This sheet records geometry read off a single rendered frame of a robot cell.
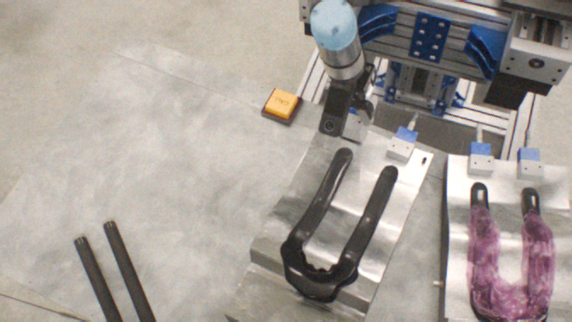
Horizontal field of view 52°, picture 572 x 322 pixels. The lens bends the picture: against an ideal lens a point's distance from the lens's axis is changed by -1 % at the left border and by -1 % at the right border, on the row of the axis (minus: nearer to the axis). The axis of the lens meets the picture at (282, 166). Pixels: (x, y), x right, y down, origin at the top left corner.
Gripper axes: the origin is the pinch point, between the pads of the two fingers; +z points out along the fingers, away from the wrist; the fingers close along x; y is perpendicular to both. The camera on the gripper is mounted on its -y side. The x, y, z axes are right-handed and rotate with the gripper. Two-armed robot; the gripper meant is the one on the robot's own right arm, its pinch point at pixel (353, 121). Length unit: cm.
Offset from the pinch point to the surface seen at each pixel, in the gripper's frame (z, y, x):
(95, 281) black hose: -3, -54, 36
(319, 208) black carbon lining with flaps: 3.3, -20.1, 0.0
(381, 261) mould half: 1.0, -26.2, -16.8
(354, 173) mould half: 4.9, -9.6, -3.5
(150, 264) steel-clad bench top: 4, -46, 31
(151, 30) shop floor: 85, 50, 132
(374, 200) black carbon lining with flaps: 5.9, -13.7, -9.6
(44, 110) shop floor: 74, -5, 151
